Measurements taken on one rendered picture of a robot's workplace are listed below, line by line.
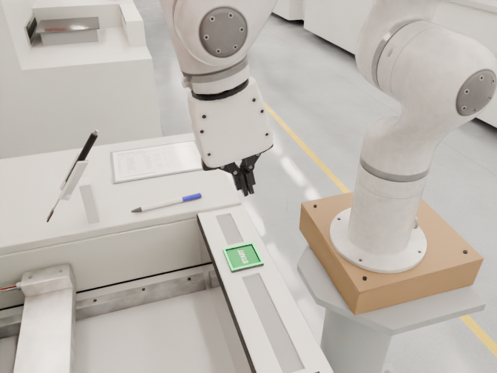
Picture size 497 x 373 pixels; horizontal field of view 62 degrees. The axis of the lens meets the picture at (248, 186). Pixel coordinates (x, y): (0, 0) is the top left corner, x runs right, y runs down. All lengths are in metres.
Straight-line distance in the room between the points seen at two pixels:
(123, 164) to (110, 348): 0.41
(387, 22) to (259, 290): 0.45
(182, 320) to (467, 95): 0.59
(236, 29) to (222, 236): 0.44
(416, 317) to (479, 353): 1.13
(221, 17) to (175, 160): 0.62
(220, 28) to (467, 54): 0.34
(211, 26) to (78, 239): 0.53
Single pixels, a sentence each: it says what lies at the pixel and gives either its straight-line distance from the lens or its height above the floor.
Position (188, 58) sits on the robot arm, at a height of 1.31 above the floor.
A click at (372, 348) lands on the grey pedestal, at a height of 0.64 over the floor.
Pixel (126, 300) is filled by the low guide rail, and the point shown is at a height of 0.84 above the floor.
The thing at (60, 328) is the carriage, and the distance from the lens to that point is 0.78.
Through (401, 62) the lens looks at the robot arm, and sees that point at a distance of 0.64.
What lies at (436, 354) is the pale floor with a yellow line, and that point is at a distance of 1.92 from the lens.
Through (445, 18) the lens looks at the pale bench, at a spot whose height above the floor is 0.72.
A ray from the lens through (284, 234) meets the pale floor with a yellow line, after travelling 2.28.
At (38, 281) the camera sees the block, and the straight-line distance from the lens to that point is 0.83.
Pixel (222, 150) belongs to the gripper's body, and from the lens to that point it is 0.55.
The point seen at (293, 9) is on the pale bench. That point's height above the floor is 0.23.
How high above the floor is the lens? 1.45
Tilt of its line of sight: 33 degrees down
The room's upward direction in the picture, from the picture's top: straight up
